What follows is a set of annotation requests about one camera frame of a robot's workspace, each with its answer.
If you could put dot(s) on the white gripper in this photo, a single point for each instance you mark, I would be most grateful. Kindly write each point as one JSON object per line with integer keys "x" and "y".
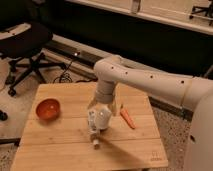
{"x": 98, "y": 120}

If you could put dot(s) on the orange ceramic bowl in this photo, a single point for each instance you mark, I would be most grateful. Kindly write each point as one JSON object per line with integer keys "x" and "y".
{"x": 48, "y": 109}

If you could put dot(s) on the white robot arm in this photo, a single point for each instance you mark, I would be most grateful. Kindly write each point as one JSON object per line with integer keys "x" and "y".
{"x": 189, "y": 92}

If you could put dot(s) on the orange carrot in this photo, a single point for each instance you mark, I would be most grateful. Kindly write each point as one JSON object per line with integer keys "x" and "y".
{"x": 125, "y": 115}

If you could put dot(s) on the black office chair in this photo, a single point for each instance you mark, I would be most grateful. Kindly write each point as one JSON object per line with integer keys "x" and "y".
{"x": 25, "y": 51}

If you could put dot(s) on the black chair base far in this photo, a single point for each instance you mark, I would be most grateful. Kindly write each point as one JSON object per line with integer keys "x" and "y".
{"x": 207, "y": 11}

